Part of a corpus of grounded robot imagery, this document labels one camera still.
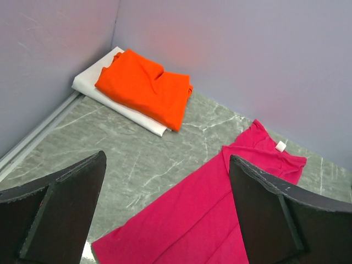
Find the orange folded t shirt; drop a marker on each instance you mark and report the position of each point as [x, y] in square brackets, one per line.
[143, 85]

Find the white foam pad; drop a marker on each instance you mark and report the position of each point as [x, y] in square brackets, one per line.
[85, 84]

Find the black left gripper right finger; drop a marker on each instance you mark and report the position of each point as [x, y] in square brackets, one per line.
[284, 223]

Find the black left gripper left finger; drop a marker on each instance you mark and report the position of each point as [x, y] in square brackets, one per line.
[47, 220]

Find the aluminium frame rail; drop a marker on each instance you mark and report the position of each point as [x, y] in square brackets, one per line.
[17, 154]

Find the pink t shirt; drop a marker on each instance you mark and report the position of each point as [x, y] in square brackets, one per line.
[196, 221]

